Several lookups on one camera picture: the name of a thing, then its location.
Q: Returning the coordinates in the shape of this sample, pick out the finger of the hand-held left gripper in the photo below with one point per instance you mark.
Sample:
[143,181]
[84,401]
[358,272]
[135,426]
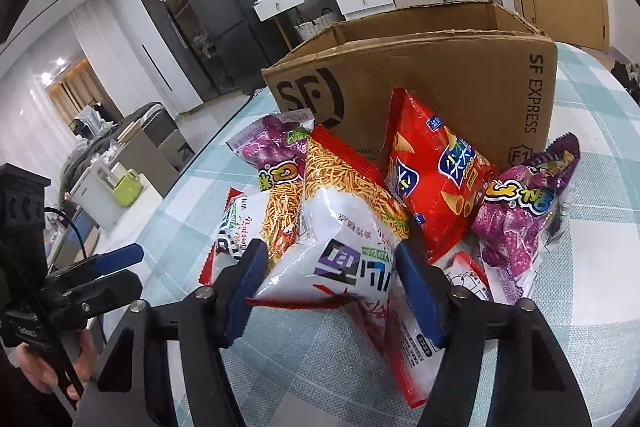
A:
[100,294]
[117,257]

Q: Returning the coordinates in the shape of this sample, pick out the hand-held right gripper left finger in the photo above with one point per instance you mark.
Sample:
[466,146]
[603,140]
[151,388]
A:
[242,287]

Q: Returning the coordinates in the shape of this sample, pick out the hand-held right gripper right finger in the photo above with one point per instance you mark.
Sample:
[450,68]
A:
[420,302]

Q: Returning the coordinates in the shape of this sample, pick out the white orange noodle snack packet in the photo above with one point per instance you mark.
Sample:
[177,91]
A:
[340,207]
[235,222]

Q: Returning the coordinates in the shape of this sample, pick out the purple snack packet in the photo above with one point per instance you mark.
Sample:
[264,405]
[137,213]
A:
[270,147]
[510,227]

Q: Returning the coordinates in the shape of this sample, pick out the red cone snack packet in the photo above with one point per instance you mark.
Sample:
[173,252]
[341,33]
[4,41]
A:
[430,157]

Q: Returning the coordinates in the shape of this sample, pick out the brown cardboard box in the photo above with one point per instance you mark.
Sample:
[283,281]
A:
[450,72]

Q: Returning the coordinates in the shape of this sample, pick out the person's left hand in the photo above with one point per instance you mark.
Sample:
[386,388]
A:
[40,367]

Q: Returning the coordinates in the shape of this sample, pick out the white marble side table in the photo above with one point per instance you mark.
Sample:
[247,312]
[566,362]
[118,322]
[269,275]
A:
[125,217]

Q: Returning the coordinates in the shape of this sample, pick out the green mug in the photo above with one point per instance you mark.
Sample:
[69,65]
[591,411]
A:
[122,189]

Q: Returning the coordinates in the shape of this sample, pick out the beige storage bin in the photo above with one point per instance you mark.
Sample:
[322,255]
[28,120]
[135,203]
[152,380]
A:
[155,132]

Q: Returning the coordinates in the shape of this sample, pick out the dark grey fridge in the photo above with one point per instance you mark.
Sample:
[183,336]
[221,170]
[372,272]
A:
[225,17]

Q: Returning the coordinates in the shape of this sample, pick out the grey white woven basket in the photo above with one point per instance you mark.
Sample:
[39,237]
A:
[310,29]

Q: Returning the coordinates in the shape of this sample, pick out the pile of loose shoes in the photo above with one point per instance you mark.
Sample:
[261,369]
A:
[627,77]

